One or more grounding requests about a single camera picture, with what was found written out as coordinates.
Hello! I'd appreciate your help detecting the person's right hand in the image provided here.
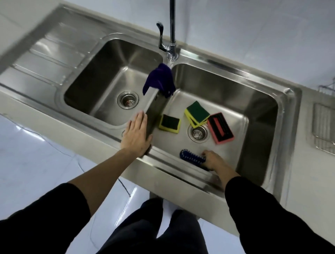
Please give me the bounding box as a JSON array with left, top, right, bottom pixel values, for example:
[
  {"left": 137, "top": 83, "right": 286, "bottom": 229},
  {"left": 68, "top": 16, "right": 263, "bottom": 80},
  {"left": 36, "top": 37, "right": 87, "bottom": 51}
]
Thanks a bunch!
[{"left": 201, "top": 150, "right": 225, "bottom": 172}]

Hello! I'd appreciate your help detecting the person's left hand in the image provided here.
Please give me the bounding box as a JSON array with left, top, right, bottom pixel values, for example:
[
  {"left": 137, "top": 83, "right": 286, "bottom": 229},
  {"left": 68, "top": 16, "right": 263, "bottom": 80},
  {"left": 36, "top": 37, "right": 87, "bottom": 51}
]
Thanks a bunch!
[{"left": 120, "top": 110, "right": 153, "bottom": 158}]

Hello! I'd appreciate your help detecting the blue scrub brush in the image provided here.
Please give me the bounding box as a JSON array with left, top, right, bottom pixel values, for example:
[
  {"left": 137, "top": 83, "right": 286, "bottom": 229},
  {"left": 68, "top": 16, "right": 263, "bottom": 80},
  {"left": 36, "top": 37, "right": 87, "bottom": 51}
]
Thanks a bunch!
[{"left": 180, "top": 149, "right": 210, "bottom": 171}]

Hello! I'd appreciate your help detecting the red black scrubbing pad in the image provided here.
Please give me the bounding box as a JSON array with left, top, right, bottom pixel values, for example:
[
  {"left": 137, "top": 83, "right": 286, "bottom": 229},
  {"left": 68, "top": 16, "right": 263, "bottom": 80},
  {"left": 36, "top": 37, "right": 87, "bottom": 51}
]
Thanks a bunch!
[{"left": 207, "top": 112, "right": 235, "bottom": 145}]

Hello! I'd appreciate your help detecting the purple cloth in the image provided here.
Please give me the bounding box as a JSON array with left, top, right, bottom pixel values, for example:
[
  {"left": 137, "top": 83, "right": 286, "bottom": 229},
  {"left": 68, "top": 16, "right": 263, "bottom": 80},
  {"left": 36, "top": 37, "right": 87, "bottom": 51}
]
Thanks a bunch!
[{"left": 142, "top": 63, "right": 176, "bottom": 99}]

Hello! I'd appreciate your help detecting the stainless steel double sink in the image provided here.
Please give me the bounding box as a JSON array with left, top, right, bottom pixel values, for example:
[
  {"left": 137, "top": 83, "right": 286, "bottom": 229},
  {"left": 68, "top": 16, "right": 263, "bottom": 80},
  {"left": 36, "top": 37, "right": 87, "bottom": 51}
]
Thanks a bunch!
[{"left": 0, "top": 4, "right": 303, "bottom": 237}]

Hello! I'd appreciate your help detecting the person's left forearm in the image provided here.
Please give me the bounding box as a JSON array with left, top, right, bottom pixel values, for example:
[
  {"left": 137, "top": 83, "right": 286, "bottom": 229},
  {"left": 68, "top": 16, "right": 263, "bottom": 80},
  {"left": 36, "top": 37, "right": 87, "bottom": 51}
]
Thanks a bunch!
[{"left": 68, "top": 148, "right": 143, "bottom": 216}]

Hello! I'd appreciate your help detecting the person's right forearm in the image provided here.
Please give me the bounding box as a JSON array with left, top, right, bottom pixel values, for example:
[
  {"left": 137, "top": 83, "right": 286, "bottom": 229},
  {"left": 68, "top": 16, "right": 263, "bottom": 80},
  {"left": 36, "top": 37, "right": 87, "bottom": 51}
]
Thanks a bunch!
[{"left": 216, "top": 163, "right": 241, "bottom": 190}]

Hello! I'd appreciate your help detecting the person's black right sleeve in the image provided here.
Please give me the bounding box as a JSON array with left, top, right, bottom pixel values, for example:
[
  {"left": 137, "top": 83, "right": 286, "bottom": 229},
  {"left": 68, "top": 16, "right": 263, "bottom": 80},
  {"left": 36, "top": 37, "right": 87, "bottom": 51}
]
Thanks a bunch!
[{"left": 225, "top": 176, "right": 335, "bottom": 254}]

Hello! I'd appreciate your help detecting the person's black sleeve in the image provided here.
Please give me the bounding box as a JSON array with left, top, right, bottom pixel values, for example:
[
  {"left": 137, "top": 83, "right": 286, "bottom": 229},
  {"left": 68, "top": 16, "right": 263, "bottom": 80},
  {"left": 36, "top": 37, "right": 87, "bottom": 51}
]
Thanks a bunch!
[
  {"left": 0, "top": 183, "right": 91, "bottom": 254},
  {"left": 225, "top": 176, "right": 335, "bottom": 254}
]

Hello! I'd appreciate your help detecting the person's black left sleeve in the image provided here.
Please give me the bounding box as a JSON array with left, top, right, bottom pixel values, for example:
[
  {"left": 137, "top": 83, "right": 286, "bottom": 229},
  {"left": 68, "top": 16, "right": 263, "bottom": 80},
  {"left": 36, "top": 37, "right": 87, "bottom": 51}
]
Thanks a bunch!
[{"left": 0, "top": 183, "right": 91, "bottom": 254}]

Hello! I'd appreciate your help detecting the round metal drain strainer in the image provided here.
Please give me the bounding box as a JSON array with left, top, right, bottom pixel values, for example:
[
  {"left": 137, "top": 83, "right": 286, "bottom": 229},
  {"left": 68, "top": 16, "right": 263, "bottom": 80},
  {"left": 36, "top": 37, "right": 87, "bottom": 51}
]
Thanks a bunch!
[
  {"left": 187, "top": 123, "right": 211, "bottom": 144},
  {"left": 117, "top": 90, "right": 140, "bottom": 110}
]

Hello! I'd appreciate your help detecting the chrome gooseneck faucet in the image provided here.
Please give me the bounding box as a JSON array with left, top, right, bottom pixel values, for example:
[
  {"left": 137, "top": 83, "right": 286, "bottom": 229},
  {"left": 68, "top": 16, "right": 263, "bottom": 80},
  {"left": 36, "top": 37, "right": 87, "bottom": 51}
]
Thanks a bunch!
[{"left": 156, "top": 0, "right": 179, "bottom": 61}]

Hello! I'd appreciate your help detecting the stainless steel wire rack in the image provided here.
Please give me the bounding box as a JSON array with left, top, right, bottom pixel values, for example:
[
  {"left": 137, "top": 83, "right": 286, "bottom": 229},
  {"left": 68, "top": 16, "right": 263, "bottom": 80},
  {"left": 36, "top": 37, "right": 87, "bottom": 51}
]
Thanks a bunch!
[{"left": 312, "top": 78, "right": 335, "bottom": 155}]

